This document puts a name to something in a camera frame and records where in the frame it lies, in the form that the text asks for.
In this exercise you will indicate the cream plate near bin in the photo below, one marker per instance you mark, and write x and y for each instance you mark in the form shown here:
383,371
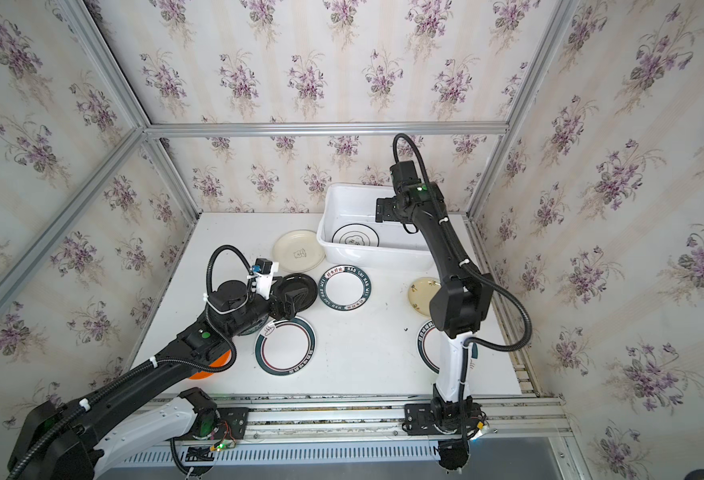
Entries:
298,251

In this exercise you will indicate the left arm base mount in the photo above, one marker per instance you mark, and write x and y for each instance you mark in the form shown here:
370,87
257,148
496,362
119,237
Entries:
226,426

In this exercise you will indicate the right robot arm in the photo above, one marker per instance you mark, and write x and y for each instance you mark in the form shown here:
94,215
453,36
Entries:
462,302

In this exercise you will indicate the white plastic bin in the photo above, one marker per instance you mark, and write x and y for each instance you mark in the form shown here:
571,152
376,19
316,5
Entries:
353,203

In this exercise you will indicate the black plate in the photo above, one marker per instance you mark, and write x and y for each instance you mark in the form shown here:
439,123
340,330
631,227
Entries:
298,280

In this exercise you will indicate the white plate green red rim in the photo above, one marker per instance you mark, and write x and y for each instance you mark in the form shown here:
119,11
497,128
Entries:
285,347

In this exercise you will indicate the white plate green lettered rim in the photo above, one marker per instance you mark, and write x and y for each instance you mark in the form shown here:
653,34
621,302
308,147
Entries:
344,288

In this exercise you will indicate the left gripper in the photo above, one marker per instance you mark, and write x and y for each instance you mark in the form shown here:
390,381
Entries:
283,297

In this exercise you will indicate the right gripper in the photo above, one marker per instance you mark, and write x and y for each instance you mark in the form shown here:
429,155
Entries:
385,210

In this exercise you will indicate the white plate flower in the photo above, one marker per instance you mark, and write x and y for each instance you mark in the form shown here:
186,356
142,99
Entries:
356,234

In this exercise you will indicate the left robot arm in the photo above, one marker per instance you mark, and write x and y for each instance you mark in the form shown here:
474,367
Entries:
87,436

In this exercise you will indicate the aluminium frame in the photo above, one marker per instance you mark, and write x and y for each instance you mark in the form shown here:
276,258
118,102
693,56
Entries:
148,134

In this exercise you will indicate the yellow cream plate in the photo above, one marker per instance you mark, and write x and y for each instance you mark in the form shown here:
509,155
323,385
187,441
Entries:
421,292

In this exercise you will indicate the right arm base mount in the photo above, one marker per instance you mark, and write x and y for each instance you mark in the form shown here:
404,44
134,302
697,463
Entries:
457,424

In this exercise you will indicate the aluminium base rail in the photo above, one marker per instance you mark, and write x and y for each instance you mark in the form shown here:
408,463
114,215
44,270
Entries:
325,430

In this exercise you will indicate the orange plate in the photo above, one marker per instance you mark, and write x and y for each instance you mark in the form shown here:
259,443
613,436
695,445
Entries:
220,362

